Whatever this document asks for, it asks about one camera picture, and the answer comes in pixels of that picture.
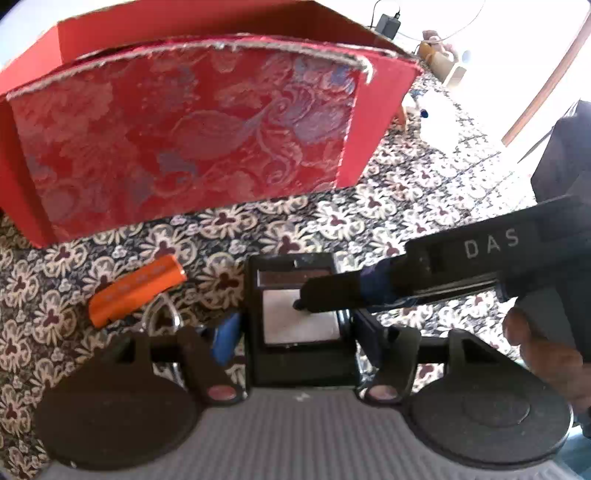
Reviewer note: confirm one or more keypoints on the person's right hand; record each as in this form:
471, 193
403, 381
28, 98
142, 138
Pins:
549, 364

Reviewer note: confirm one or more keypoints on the pink plush toy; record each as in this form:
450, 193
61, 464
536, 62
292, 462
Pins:
434, 36

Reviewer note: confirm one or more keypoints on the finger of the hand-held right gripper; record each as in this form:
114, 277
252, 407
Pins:
378, 284

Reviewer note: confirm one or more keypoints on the red patterned cardboard box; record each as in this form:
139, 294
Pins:
184, 138

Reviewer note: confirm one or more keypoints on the wooden box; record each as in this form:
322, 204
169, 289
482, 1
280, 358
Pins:
441, 64

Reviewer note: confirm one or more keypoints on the orange ribbed tube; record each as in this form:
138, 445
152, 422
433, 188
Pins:
134, 288

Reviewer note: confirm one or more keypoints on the metal spring clip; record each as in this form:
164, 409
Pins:
178, 316

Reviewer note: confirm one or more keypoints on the black charger adapter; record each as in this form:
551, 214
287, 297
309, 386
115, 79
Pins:
388, 25

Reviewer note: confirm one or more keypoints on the black makeup compact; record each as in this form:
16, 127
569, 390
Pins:
300, 360

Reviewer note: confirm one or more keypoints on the floral patterned tablecloth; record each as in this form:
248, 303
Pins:
415, 194

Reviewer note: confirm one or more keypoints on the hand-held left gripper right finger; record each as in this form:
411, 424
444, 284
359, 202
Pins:
371, 332

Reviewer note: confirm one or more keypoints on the wooden bar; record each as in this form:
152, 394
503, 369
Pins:
540, 92

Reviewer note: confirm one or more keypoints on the white cup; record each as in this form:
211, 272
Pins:
465, 57

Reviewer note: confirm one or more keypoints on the dark cloth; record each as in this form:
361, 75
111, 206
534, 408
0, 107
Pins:
568, 157

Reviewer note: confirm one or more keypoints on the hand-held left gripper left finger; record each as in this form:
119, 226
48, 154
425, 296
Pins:
226, 337

